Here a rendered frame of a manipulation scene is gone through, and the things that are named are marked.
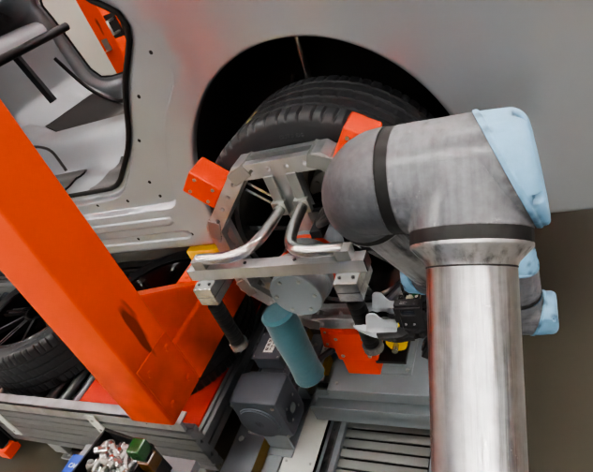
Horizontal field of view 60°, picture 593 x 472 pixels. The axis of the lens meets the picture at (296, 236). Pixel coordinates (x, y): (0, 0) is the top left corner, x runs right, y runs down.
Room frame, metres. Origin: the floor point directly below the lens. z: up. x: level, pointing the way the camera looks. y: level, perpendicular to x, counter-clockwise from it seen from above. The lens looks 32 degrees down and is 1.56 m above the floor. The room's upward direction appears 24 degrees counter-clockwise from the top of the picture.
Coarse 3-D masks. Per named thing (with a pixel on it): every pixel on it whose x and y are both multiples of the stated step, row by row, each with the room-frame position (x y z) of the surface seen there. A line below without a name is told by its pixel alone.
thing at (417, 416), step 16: (320, 384) 1.26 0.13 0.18; (320, 400) 1.22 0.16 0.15; (336, 400) 1.19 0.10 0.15; (352, 400) 1.17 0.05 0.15; (320, 416) 1.19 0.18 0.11; (336, 416) 1.15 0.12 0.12; (352, 416) 1.12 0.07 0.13; (368, 416) 1.09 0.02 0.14; (384, 416) 1.06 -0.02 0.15; (400, 416) 1.03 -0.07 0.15; (416, 416) 1.00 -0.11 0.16
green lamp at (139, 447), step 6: (138, 438) 0.90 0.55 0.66; (144, 438) 0.89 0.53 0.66; (132, 444) 0.89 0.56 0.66; (138, 444) 0.88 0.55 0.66; (144, 444) 0.88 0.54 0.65; (126, 450) 0.88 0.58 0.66; (132, 450) 0.87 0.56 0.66; (138, 450) 0.86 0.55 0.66; (144, 450) 0.87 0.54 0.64; (150, 450) 0.88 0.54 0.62; (132, 456) 0.87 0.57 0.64; (138, 456) 0.86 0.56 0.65; (144, 456) 0.86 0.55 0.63
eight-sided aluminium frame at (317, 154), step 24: (312, 144) 1.02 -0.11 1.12; (336, 144) 1.01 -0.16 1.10; (240, 168) 1.08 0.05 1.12; (264, 168) 1.05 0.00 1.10; (288, 168) 1.02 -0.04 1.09; (312, 168) 0.99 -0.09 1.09; (240, 192) 1.15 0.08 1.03; (216, 216) 1.15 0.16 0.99; (216, 240) 1.17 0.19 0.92; (240, 240) 1.20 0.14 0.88; (240, 288) 1.18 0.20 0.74; (264, 288) 1.16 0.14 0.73; (336, 312) 1.09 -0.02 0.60
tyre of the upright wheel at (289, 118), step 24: (288, 96) 1.21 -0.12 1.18; (312, 96) 1.16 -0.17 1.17; (336, 96) 1.13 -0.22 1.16; (360, 96) 1.12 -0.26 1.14; (384, 96) 1.13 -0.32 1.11; (408, 96) 1.15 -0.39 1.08; (264, 120) 1.14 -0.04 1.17; (288, 120) 1.09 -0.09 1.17; (312, 120) 1.06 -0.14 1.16; (336, 120) 1.04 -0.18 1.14; (384, 120) 1.04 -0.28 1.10; (408, 120) 1.07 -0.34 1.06; (240, 144) 1.17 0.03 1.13; (264, 144) 1.13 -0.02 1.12; (288, 144) 1.10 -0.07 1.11
